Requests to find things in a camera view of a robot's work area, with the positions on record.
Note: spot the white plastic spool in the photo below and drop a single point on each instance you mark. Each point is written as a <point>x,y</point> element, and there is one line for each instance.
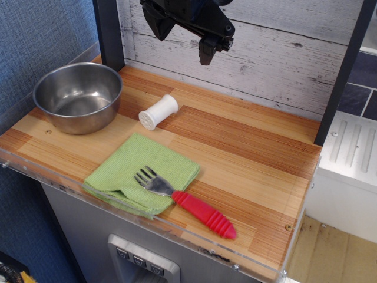
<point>158,112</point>

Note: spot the dark right frame post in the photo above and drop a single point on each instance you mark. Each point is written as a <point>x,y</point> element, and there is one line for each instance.
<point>349,59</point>

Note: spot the red handled metal fork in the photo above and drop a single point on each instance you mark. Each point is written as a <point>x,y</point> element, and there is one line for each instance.
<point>206,214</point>

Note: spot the stainless steel bowl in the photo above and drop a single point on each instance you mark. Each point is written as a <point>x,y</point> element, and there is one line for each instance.
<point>79,98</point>

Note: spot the dark left frame post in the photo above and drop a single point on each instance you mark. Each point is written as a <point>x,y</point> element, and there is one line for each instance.
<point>109,34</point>

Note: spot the silver button control panel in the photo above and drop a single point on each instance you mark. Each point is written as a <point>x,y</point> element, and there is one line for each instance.
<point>133,263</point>

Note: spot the clear acrylic edge guard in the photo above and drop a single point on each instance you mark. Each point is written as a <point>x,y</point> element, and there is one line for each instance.
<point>86,222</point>

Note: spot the green folded cloth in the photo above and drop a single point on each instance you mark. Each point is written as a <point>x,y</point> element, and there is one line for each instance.
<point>113,181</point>

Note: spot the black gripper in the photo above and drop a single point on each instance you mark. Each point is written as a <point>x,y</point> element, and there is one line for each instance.
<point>203,18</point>

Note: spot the yellow black object on floor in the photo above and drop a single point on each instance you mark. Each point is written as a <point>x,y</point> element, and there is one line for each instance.
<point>12,274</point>

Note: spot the dark frame post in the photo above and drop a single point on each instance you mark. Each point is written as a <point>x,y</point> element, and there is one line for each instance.
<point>349,59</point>
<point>109,34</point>

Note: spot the white grooved side cabinet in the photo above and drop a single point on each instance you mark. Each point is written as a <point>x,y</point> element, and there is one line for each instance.
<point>343,192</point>

